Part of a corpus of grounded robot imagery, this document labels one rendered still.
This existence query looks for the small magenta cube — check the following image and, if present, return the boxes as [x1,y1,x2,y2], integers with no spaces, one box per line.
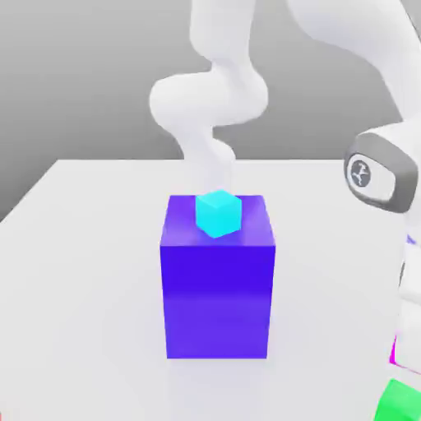
[389,334,421,377]

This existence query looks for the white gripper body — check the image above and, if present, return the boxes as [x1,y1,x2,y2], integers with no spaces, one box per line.
[396,254,421,333]

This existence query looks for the small green cube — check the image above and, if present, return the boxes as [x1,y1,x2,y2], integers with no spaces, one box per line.
[372,377,421,421]

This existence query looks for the small cyan cube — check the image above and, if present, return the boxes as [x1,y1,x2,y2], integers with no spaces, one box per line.
[195,189,243,239]

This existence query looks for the large purple box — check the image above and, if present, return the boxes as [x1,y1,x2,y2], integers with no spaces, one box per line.
[160,194,276,360]

